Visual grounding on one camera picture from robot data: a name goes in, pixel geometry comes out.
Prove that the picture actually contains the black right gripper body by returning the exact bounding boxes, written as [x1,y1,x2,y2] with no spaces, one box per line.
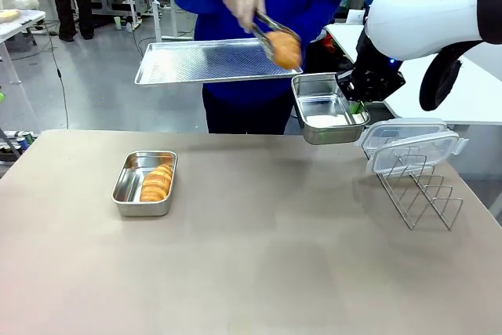
[336,60,407,104]

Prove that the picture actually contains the steel rectangular container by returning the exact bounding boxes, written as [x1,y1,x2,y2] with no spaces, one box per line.
[290,72,371,145]
[111,150,178,217]

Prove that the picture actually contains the clear plastic clip lid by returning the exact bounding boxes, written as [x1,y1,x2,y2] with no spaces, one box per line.
[366,130,470,175]
[355,118,448,159]

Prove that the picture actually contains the golden croissant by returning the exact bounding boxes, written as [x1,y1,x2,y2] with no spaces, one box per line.
[140,162,174,202]
[266,31,303,70]

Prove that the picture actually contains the steel kitchen tongs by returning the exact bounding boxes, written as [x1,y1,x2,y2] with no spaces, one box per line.
[250,11,303,64]

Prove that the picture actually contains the perforated aluminium baking tray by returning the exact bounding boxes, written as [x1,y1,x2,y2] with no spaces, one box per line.
[133,38,305,86]

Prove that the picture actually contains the white desk beside robot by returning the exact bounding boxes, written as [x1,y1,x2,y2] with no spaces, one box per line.
[324,23,502,210]

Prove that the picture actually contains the cart with cans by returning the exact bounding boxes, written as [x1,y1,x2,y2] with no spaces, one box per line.
[0,129,39,166]

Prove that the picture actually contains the white side table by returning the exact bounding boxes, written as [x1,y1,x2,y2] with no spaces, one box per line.
[0,9,47,85]

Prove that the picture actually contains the black robot cable hose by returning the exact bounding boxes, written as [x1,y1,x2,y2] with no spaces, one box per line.
[418,41,487,112]

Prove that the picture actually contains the chrome wire lid rack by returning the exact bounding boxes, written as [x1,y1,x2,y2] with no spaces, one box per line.
[368,146,464,232]

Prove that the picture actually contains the black floor cable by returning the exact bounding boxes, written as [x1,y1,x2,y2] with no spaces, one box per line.
[37,23,71,130]

